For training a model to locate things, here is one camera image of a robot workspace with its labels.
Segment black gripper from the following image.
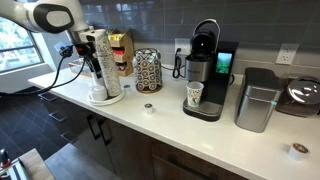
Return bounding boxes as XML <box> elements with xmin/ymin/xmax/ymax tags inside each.
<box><xmin>73</xmin><ymin>41</ymin><xmax>104</xmax><ymax>81</ymax></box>

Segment silver-lid coffee capsule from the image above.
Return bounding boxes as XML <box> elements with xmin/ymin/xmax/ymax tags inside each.
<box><xmin>144</xmin><ymin>103</ymin><xmax>154</xmax><ymax>116</ymax></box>

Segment black coffee machine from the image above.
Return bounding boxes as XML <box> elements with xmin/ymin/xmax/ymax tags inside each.
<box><xmin>182</xmin><ymin>18</ymin><xmax>239</xmax><ymax>123</ymax></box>

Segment brown-lid coffee capsule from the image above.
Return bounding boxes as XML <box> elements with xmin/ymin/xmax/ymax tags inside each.
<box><xmin>287</xmin><ymin>142</ymin><xmax>311</xmax><ymax>162</ymax></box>

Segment low wooden packet tray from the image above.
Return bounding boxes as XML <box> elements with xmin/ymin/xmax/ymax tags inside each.
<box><xmin>68</xmin><ymin>58</ymin><xmax>93</xmax><ymax>78</ymax></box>

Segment white cup lid stack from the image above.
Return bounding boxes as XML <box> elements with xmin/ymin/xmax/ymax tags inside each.
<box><xmin>90</xmin><ymin>84</ymin><xmax>109</xmax><ymax>102</ymax></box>

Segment white round tray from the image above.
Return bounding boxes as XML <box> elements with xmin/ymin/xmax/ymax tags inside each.
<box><xmin>87</xmin><ymin>87</ymin><xmax>127</xmax><ymax>107</ymax></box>

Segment wooden packet organizer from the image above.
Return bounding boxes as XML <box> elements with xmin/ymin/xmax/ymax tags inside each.
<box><xmin>108</xmin><ymin>29</ymin><xmax>135</xmax><ymax>78</ymax></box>

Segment yellow tea packets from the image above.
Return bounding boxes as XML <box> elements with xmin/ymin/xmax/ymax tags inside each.
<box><xmin>109</xmin><ymin>33</ymin><xmax>126</xmax><ymax>43</ymax></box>

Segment circle-patterned canister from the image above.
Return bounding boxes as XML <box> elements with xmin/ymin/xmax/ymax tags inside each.
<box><xmin>133</xmin><ymin>48</ymin><xmax>164</xmax><ymax>94</ymax></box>

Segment window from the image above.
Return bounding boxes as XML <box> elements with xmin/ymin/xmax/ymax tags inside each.
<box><xmin>0</xmin><ymin>16</ymin><xmax>45</xmax><ymax>74</ymax></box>

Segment dark wood base cabinet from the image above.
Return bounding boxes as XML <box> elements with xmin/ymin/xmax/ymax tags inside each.
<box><xmin>36</xmin><ymin>86</ymin><xmax>248</xmax><ymax>180</ymax></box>

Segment grey cart top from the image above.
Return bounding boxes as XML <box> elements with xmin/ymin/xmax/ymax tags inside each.
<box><xmin>44</xmin><ymin>143</ymin><xmax>118</xmax><ymax>180</ymax></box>

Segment floral paper cup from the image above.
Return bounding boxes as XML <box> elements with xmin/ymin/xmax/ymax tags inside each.
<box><xmin>185</xmin><ymin>81</ymin><xmax>205</xmax><ymax>108</ymax></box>

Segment light wooden table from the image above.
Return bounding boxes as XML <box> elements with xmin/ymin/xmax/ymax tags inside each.
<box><xmin>18</xmin><ymin>148</ymin><xmax>56</xmax><ymax>180</ymax></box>

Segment red and black tool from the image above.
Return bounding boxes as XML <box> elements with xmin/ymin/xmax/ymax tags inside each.
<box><xmin>0</xmin><ymin>148</ymin><xmax>13</xmax><ymax>169</ymax></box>

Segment stainless steel bin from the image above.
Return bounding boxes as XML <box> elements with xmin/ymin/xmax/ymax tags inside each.
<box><xmin>234</xmin><ymin>67</ymin><xmax>284</xmax><ymax>134</ymax></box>

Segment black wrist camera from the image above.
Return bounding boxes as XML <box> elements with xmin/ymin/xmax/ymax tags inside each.
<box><xmin>53</xmin><ymin>41</ymin><xmax>75</xmax><ymax>58</ymax></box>

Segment metal drawer handle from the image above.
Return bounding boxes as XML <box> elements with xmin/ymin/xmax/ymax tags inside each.
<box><xmin>59</xmin><ymin>130</ymin><xmax>79</xmax><ymax>145</ymax></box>
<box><xmin>37</xmin><ymin>92</ymin><xmax>60</xmax><ymax>103</ymax></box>
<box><xmin>48</xmin><ymin>110</ymin><xmax>69</xmax><ymax>123</ymax></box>

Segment black cabinet door handle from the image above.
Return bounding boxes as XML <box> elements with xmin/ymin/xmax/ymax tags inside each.
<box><xmin>86</xmin><ymin>114</ymin><xmax>102</xmax><ymax>141</ymax></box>
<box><xmin>98</xmin><ymin>118</ymin><xmax>114</xmax><ymax>147</ymax></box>

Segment black power cord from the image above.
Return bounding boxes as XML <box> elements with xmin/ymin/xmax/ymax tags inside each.
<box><xmin>162</xmin><ymin>48</ymin><xmax>188</xmax><ymax>80</ymax></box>

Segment white wall outlet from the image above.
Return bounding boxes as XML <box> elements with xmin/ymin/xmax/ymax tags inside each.
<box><xmin>275</xmin><ymin>43</ymin><xmax>300</xmax><ymax>66</ymax></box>
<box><xmin>174</xmin><ymin>37</ymin><xmax>193</xmax><ymax>56</ymax></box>

